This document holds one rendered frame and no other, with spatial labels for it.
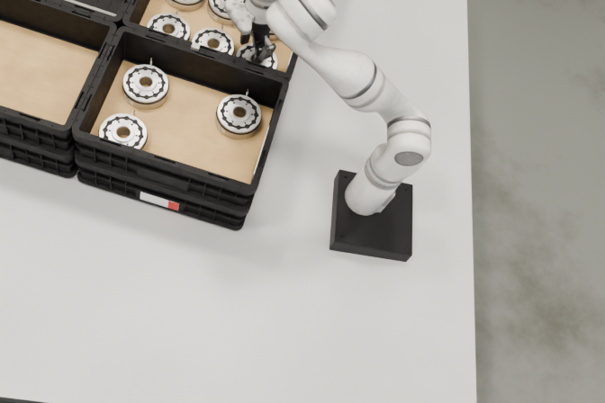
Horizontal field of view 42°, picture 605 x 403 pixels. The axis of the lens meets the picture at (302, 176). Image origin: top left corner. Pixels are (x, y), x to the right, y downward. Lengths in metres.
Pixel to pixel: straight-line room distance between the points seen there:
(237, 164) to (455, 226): 0.58
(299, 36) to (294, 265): 0.67
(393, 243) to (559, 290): 1.16
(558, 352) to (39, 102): 1.86
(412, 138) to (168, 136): 0.55
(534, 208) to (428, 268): 1.14
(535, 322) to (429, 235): 0.95
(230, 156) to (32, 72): 0.48
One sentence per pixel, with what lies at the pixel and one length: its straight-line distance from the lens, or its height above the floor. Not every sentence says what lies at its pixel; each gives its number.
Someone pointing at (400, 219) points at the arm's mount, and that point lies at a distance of 1.88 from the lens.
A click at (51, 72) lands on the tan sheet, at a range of 1.86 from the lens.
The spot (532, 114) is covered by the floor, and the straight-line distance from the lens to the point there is 3.20.
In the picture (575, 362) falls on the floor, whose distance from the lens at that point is 2.84.
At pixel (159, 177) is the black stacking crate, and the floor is 0.85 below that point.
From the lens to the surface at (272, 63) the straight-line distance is 1.88.
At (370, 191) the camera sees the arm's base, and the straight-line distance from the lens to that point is 1.75.
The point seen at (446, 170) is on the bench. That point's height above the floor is 0.70.
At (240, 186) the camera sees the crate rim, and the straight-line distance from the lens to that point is 1.62.
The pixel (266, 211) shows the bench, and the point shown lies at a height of 0.70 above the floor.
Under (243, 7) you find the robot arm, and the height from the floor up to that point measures 1.03.
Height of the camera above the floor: 2.37
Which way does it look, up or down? 60 degrees down
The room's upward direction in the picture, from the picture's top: 25 degrees clockwise
